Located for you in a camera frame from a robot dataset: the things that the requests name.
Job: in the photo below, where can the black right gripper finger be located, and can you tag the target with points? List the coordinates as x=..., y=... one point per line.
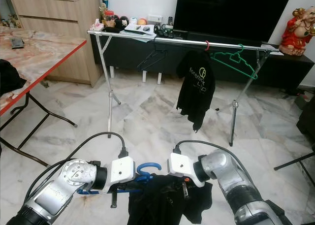
x=185, y=189

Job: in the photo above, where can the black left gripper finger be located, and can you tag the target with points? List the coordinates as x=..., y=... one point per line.
x=114, y=200

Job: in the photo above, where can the black printed t-shirt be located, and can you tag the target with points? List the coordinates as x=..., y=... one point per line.
x=157, y=205
x=197, y=89

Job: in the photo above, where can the blue clothes hanger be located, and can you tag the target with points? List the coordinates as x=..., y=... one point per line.
x=149, y=165

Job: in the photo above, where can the red clothes hanger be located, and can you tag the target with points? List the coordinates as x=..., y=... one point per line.
x=206, y=45

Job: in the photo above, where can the green clothes hanger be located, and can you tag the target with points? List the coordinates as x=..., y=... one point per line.
x=240, y=49

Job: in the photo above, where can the silver metal clothes rack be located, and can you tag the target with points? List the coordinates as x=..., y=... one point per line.
x=177, y=40

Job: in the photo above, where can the black tv console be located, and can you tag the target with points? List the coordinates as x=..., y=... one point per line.
x=275, y=67

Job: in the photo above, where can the green white mug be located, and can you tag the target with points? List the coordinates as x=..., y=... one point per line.
x=165, y=29

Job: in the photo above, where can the stack of white papers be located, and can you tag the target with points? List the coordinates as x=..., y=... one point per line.
x=135, y=31

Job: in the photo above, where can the crumpled black garment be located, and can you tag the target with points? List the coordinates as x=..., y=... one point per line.
x=11, y=77

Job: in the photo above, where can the marble pattern folding table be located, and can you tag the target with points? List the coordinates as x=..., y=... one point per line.
x=44, y=50

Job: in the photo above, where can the black remote control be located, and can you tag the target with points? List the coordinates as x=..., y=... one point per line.
x=170, y=20

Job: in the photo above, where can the orange red round toy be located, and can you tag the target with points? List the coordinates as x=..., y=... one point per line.
x=142, y=21

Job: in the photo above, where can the black mouse plush toy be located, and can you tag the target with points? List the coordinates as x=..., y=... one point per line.
x=120, y=21

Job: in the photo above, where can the white socket plate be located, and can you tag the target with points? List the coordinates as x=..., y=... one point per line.
x=154, y=18

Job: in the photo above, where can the white blue round toy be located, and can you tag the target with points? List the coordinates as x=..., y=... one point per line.
x=133, y=20

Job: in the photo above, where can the jar with red lid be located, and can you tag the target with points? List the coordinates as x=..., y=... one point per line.
x=109, y=18

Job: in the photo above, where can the black television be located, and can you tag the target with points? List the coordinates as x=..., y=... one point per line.
x=231, y=13

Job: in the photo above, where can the light wooden cabinet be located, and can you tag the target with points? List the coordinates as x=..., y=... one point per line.
x=64, y=18

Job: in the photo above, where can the small gold trophy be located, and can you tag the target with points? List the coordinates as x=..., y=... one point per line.
x=102, y=8

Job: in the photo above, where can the red laughing buddha statue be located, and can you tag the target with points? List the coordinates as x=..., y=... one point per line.
x=298, y=33

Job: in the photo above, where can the black display cabinet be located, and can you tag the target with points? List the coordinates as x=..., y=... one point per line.
x=5, y=11

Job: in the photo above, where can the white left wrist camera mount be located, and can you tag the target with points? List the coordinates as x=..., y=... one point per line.
x=123, y=170

